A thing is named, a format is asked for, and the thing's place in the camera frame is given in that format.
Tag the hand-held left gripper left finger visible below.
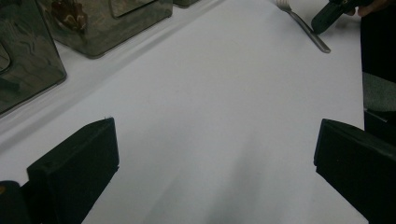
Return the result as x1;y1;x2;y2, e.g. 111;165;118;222
26;117;120;224

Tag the metal fork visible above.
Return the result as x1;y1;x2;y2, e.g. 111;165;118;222
275;0;332;54

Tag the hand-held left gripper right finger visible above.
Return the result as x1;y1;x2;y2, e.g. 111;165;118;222
313;118;396;224

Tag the smoky transparent plastic bin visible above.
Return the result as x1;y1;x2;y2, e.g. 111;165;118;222
36;0;175;60
0;0;68;116

